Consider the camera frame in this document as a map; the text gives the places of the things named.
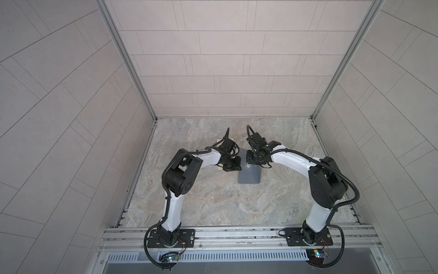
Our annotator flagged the left black base cable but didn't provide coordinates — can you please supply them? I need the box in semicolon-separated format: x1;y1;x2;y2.
143;219;172;270

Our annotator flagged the aluminium mounting rail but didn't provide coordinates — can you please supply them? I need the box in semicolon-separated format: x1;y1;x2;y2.
98;224;382;251

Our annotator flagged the yellow paper envelope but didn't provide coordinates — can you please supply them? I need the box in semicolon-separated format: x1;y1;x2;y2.
217;138;238;166

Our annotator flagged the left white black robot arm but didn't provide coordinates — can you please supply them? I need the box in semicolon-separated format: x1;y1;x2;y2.
144;129;242;249

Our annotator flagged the left circuit board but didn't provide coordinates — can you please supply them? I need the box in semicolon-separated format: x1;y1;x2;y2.
159;252;181;264

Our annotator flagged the grey envelope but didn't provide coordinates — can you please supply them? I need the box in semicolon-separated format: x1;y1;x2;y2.
238;149;261;184

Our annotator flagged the circuit board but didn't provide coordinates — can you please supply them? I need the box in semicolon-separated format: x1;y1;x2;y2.
159;252;181;264
306;249;329;265

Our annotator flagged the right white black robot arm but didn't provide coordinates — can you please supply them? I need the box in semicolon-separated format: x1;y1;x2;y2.
246;125;360;245

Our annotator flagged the right black base cable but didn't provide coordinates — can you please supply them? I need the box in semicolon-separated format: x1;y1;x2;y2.
306;224;346;268

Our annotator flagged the black base cable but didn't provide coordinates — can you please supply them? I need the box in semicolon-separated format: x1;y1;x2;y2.
306;224;346;268
143;219;172;270

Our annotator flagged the right circuit board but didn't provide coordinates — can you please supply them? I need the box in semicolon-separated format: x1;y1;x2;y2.
306;249;329;265

